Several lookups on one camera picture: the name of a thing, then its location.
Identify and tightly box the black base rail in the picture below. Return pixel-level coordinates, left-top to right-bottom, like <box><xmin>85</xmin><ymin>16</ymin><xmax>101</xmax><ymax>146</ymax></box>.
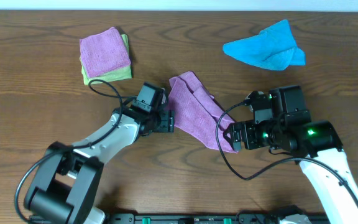
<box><xmin>85</xmin><ymin>205</ymin><xmax>330</xmax><ymax>224</ymax></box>

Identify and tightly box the folded green cloth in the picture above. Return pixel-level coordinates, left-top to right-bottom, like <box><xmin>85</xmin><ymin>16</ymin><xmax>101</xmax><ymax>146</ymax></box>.
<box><xmin>80</xmin><ymin>34</ymin><xmax>132</xmax><ymax>85</ymax></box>

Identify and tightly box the purple microfiber cloth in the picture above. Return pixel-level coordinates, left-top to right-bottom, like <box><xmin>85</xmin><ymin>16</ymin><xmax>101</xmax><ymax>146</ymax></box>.
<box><xmin>167</xmin><ymin>71</ymin><xmax>234</xmax><ymax>153</ymax></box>

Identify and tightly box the blue microfiber cloth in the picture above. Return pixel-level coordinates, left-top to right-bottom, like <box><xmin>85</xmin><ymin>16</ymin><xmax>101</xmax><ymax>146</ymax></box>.
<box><xmin>223</xmin><ymin>19</ymin><xmax>306</xmax><ymax>71</ymax></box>

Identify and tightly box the folded purple cloth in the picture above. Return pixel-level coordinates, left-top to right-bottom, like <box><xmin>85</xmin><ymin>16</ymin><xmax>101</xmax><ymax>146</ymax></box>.
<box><xmin>80</xmin><ymin>27</ymin><xmax>131</xmax><ymax>78</ymax></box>

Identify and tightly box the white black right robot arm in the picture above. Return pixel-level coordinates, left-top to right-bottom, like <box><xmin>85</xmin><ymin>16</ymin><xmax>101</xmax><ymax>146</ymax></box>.
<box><xmin>223</xmin><ymin>120</ymin><xmax>358</xmax><ymax>223</ymax></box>

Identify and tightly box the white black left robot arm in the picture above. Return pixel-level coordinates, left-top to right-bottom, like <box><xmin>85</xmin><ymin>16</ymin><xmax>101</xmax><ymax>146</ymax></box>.
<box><xmin>24</xmin><ymin>108</ymin><xmax>175</xmax><ymax>223</ymax></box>

